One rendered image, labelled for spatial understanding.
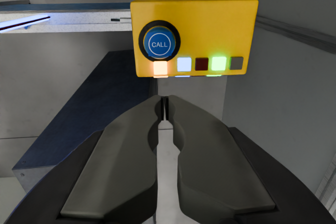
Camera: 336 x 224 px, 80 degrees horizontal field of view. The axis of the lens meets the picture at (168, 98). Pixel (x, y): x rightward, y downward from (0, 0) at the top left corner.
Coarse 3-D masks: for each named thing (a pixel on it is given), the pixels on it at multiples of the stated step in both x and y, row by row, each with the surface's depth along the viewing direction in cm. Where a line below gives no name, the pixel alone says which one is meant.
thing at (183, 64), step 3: (189, 57) 28; (177, 60) 28; (180, 60) 27; (183, 60) 27; (186, 60) 27; (189, 60) 27; (177, 63) 28; (180, 63) 27; (183, 63) 27; (186, 63) 27; (189, 63) 27; (177, 66) 28; (180, 66) 28; (183, 66) 28; (186, 66) 28; (189, 66) 28; (177, 69) 28; (180, 69) 28; (183, 69) 28; (186, 69) 28; (189, 69) 28
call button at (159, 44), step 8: (152, 32) 25; (160, 32) 25; (168, 32) 25; (144, 40) 26; (152, 40) 25; (160, 40) 25; (168, 40) 26; (152, 48) 26; (160, 48) 26; (168, 48) 26; (152, 56) 26; (160, 56) 26
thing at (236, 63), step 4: (232, 56) 28; (236, 56) 28; (240, 56) 28; (232, 60) 28; (236, 60) 28; (240, 60) 28; (232, 64) 28; (236, 64) 28; (240, 64) 28; (228, 68) 29; (232, 68) 28; (236, 68) 28; (240, 68) 28
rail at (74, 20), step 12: (0, 12) 46; (12, 12) 46; (24, 12) 46; (36, 12) 45; (48, 12) 44; (60, 12) 44; (72, 12) 44; (84, 12) 44; (96, 12) 44; (108, 12) 44; (120, 12) 44; (36, 24) 45; (48, 24) 45; (60, 24) 45; (72, 24) 45; (84, 24) 45; (96, 24) 45; (108, 24) 45; (120, 24) 45
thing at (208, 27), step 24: (144, 0) 25; (168, 0) 25; (192, 0) 25; (216, 0) 25; (240, 0) 25; (144, 24) 25; (168, 24) 25; (192, 24) 26; (216, 24) 26; (240, 24) 26; (144, 48) 27; (192, 48) 27; (216, 48) 27; (240, 48) 27; (144, 72) 29; (168, 72) 29; (192, 72) 29; (216, 72) 29; (240, 72) 29
